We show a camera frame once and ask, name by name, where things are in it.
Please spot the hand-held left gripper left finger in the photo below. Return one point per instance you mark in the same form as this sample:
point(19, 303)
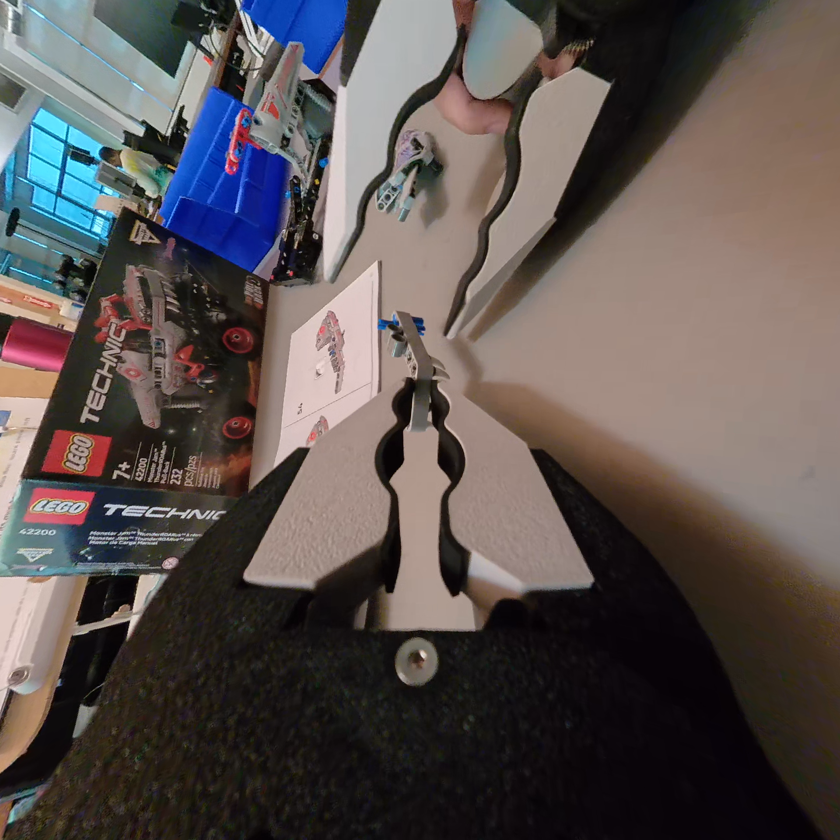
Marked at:
point(328, 512)

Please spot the grey toothed brick jaw assembly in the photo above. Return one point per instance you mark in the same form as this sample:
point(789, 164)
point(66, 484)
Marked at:
point(415, 354)

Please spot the blue plastic bin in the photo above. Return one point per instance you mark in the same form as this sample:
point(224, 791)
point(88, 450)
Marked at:
point(216, 229)
point(216, 151)
point(295, 26)

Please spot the white instruction booklet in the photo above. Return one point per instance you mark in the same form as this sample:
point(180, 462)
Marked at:
point(354, 308)

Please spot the large window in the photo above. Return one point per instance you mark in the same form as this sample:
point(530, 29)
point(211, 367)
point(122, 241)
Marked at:
point(59, 170)

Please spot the black toy truck box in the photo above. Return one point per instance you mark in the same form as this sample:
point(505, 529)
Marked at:
point(151, 367)

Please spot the magenta cylinder bottle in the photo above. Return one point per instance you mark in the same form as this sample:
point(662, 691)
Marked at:
point(33, 348)

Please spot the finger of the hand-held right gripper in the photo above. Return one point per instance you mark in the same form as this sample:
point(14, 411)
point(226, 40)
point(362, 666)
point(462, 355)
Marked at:
point(558, 144)
point(367, 118)

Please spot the small pale grey brick assembly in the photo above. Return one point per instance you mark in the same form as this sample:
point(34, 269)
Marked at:
point(407, 164)

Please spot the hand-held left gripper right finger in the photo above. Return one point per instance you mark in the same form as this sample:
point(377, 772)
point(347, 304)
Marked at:
point(518, 512)

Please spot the partly built brick truck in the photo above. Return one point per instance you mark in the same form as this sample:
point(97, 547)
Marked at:
point(295, 216)

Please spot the dark wall screen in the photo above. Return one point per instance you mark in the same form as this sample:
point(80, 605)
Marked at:
point(144, 33)

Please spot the person's right hand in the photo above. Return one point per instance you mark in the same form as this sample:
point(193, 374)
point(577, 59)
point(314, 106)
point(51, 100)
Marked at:
point(472, 117)

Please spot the grey desk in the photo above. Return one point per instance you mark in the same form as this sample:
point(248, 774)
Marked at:
point(689, 394)

